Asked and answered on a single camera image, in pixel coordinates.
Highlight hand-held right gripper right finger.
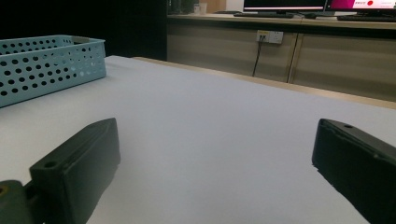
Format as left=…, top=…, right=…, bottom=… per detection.
left=311, top=118, right=396, bottom=224

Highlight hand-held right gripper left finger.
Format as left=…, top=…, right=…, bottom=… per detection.
left=29, top=117, right=121, bottom=224

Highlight blue perforated plastic basket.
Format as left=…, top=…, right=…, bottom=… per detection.
left=0, top=35, right=107, bottom=108

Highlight beige wooden cabinet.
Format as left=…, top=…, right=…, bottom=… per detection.
left=166, top=13, right=396, bottom=102

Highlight black keyboard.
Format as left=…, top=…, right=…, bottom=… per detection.
left=336, top=14, right=396, bottom=22
left=233, top=11, right=295, bottom=19

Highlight black curtain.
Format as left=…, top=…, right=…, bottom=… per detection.
left=0, top=0, right=169, bottom=62

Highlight computer monitor with pink screen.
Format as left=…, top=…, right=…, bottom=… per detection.
left=325, top=0, right=396, bottom=13

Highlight dark computer monitor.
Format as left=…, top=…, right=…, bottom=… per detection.
left=242, top=0, right=328, bottom=13

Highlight black power cable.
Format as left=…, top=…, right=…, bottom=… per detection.
left=251, top=35, right=265, bottom=77

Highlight white wall socket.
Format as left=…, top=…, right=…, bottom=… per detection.
left=256, top=30, right=285, bottom=45

